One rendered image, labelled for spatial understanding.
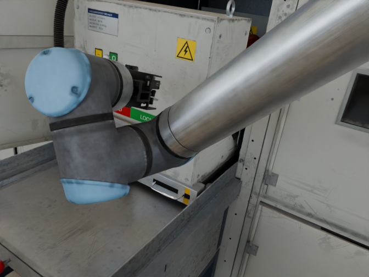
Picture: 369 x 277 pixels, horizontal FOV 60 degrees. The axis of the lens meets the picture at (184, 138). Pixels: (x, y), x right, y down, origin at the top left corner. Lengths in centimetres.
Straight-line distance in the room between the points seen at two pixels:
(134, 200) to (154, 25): 51
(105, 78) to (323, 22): 29
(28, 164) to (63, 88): 75
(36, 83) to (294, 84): 32
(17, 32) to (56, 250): 74
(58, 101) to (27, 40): 82
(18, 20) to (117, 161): 87
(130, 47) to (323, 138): 61
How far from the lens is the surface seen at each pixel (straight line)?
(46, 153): 119
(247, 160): 113
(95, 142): 44
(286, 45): 35
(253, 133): 109
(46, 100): 45
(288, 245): 122
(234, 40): 91
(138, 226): 91
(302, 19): 36
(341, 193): 107
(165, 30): 87
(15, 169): 115
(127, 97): 55
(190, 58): 83
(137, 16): 92
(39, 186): 109
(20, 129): 135
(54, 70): 45
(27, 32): 126
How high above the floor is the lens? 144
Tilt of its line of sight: 25 degrees down
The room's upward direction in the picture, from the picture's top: 7 degrees clockwise
